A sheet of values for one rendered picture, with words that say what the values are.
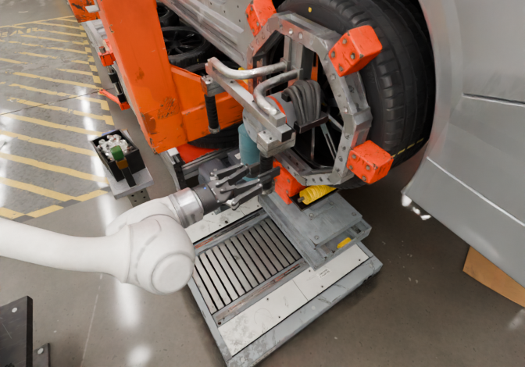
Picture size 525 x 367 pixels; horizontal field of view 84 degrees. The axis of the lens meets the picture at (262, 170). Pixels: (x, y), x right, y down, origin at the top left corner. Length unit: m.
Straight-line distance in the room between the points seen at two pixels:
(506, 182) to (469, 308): 1.06
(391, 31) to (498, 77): 0.28
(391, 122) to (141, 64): 0.85
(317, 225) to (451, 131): 0.84
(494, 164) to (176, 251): 0.66
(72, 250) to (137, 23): 0.78
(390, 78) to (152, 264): 0.66
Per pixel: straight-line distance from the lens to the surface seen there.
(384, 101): 0.82
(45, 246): 0.60
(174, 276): 0.54
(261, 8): 1.05
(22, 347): 1.39
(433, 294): 1.72
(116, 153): 1.25
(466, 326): 1.73
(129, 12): 1.13
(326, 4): 0.90
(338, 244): 1.47
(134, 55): 1.17
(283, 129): 0.71
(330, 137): 1.05
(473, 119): 0.76
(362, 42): 0.75
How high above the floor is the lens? 1.41
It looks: 46 degrees down
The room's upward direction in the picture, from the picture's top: straight up
